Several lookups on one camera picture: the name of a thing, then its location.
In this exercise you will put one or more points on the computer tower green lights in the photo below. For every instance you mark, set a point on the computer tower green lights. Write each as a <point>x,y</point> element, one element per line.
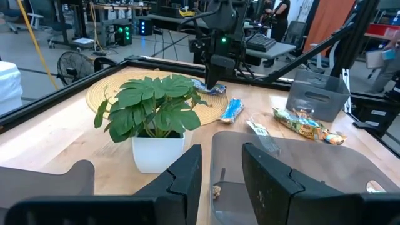
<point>123,37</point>

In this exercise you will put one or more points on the grey flat box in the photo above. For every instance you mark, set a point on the grey flat box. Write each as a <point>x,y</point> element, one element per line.
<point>375,59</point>

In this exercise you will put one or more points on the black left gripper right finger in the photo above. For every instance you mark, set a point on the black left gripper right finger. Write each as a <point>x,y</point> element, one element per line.
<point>275,193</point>

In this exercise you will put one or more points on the black aluminium rig frame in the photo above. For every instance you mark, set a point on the black aluminium rig frame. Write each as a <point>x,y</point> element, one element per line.
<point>62,94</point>

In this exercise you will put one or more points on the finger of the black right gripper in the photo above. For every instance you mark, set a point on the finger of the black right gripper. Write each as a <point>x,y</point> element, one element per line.
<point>211,76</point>
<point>222,75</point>

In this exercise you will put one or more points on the black office chair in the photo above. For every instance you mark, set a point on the black office chair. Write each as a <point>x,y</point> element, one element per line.
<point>295,31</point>

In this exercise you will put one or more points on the dark grey desk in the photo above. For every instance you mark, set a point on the dark grey desk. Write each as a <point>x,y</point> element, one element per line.
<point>168,22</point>

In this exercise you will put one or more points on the grey plastic bin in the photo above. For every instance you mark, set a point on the grey plastic bin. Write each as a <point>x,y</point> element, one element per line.
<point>300,103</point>
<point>328,168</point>

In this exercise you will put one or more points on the person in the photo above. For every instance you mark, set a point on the person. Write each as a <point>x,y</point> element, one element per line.
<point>281,22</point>
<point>389,72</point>

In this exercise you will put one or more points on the green and orange granola bar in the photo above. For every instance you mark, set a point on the green and orange granola bar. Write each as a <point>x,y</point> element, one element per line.
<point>336,138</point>

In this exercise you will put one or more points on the black backlit keyboard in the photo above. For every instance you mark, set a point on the black backlit keyboard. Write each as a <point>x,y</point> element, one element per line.
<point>261,43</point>

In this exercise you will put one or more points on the blue and white granola bar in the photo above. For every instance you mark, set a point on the blue and white granola bar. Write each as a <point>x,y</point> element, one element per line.
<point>218,90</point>

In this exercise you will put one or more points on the black floor fan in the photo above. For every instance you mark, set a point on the black floor fan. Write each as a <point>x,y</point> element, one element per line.
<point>73,70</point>

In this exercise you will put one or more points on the white trash bin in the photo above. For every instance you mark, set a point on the white trash bin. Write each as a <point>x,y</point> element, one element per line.
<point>9,90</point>

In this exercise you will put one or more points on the orange panel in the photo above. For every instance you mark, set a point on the orange panel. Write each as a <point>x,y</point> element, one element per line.
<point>328,22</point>

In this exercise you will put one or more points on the white paper sheet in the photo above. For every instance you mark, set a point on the white paper sheet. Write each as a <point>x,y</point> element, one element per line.
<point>83,41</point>

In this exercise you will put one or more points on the green plant in white pot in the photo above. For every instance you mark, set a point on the green plant in white pot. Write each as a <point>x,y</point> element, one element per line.
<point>156,153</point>

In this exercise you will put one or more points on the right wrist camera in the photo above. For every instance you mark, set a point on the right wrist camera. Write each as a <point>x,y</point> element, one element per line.
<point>222,61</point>

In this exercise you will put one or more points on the grey office chair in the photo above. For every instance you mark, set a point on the grey office chair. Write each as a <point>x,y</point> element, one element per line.
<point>56,26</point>

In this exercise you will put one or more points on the computer tower blue lights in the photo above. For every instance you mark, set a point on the computer tower blue lights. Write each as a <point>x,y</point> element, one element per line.
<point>145,28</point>

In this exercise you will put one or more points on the red storage bin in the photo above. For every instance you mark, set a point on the red storage bin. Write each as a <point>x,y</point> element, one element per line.
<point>378,30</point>

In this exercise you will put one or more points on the white vertical strip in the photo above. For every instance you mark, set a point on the white vertical strip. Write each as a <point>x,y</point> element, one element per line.
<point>346,90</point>

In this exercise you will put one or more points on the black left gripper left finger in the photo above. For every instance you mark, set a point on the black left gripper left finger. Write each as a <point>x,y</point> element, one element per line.
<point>184,187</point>

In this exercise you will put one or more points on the wooden top desk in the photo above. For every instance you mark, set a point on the wooden top desk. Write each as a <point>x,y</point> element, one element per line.
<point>125,7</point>

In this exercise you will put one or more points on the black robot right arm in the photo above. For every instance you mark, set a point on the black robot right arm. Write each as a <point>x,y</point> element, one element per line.
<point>222,15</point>

